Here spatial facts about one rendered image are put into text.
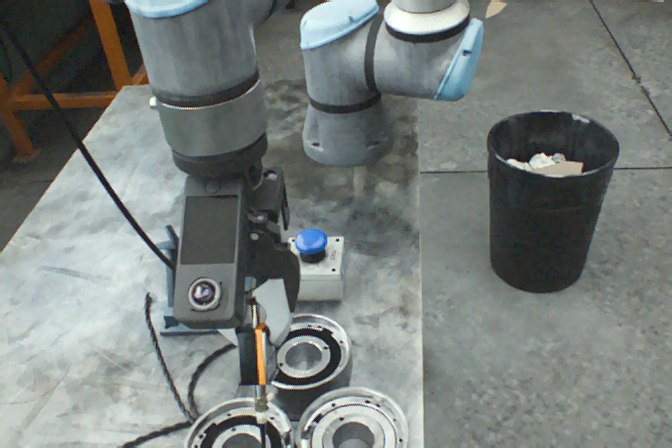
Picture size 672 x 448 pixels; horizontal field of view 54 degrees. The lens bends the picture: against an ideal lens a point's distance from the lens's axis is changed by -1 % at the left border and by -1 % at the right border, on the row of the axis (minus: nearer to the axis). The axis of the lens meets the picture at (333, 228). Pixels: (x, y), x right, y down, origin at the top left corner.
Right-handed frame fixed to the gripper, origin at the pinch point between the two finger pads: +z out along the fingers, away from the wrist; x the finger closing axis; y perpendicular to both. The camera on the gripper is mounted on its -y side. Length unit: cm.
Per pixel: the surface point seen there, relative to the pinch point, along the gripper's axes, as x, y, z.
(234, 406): 3.8, 0.4, 9.9
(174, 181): 22, 47, 13
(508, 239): -45, 104, 76
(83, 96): 104, 189, 66
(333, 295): -5.2, 18.2, 12.2
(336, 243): -5.6, 23.9, 8.8
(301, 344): -2.1, 9.1, 10.7
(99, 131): 40, 65, 13
